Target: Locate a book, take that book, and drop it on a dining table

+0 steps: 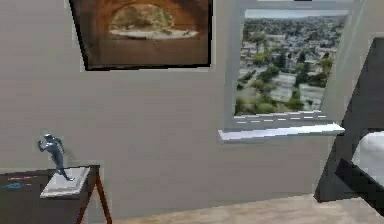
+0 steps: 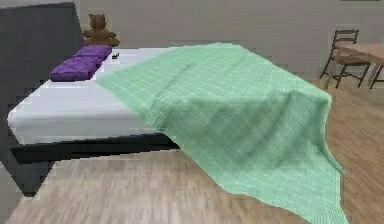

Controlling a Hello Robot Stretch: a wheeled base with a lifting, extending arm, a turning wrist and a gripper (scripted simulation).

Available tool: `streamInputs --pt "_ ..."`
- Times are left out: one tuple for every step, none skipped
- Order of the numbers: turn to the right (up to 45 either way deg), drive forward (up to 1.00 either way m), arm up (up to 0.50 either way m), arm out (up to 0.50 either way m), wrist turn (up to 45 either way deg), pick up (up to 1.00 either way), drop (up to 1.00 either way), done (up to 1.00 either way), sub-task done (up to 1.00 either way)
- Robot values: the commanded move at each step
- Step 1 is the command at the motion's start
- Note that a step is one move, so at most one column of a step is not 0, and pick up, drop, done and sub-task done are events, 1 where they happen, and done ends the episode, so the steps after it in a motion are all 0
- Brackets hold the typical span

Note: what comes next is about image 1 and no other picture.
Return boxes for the dark wooden side table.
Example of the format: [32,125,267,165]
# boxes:
[0,164,113,224]

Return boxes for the white framed window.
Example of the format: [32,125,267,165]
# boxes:
[217,0,366,144]

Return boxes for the black bed with white mattress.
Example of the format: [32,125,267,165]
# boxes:
[313,36,384,218]

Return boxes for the brown framed wall picture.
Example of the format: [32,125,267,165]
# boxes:
[68,0,214,72]

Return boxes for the blue figure statue white base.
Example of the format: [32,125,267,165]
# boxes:
[37,133,91,200]

